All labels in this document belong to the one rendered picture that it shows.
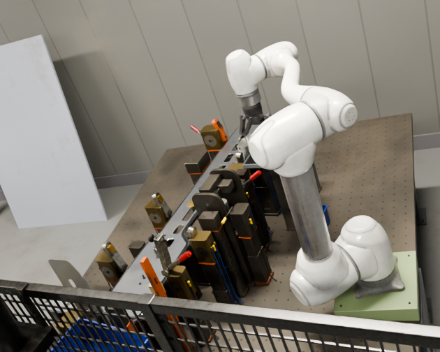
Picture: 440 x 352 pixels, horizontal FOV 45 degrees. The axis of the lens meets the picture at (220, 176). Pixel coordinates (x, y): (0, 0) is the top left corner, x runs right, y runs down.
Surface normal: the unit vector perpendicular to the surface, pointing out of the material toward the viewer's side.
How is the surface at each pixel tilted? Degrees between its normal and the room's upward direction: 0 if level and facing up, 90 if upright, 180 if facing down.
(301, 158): 101
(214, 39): 90
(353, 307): 3
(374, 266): 90
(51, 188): 79
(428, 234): 0
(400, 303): 3
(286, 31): 90
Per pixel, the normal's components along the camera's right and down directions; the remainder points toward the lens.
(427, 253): -0.31, -0.82
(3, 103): -0.33, 0.39
